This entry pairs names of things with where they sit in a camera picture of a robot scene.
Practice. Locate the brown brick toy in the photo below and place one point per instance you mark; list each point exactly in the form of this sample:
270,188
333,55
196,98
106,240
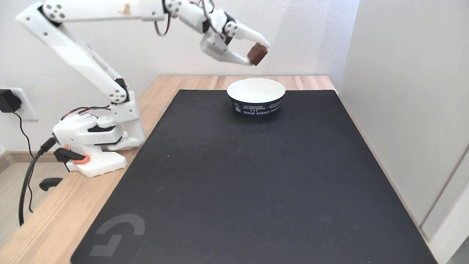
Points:
257,54

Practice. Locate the navy and white paper bowl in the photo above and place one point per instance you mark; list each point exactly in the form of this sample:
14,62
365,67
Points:
255,93

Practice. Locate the black desk mat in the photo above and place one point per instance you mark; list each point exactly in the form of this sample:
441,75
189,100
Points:
256,190

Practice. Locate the white cabinet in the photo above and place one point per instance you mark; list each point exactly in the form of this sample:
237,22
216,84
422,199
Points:
410,110

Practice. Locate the black and orange clamp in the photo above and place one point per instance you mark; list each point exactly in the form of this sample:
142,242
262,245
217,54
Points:
69,155

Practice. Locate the black power adapter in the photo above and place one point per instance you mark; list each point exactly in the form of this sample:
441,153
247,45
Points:
8,101

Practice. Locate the white wall outlet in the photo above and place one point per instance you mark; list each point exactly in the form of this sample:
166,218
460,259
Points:
29,110

